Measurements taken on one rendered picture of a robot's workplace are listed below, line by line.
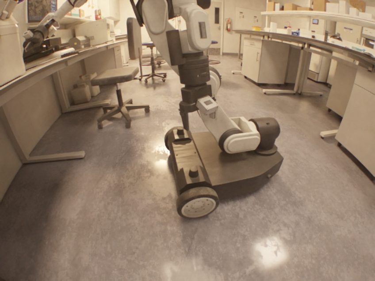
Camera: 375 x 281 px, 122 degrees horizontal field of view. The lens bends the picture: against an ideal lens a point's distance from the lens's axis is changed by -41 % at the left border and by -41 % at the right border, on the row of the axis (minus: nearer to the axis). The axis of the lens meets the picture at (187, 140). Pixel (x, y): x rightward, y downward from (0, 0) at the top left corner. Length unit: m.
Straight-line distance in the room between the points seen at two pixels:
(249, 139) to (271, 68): 2.23
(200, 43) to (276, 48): 2.60
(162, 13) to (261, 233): 1.01
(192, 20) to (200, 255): 0.85
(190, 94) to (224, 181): 0.49
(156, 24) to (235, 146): 0.64
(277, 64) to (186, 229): 2.75
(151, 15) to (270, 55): 2.50
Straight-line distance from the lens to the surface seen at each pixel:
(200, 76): 0.47
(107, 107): 1.97
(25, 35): 1.06
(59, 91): 2.44
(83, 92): 2.62
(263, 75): 2.96
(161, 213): 0.93
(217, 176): 0.86
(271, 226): 0.96
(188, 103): 0.50
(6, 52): 0.79
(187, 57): 0.48
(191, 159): 0.90
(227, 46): 6.94
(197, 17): 0.46
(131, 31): 1.46
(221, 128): 0.84
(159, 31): 0.63
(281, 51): 3.10
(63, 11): 1.15
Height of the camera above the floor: 0.79
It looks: 35 degrees down
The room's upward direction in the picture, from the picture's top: 1 degrees counter-clockwise
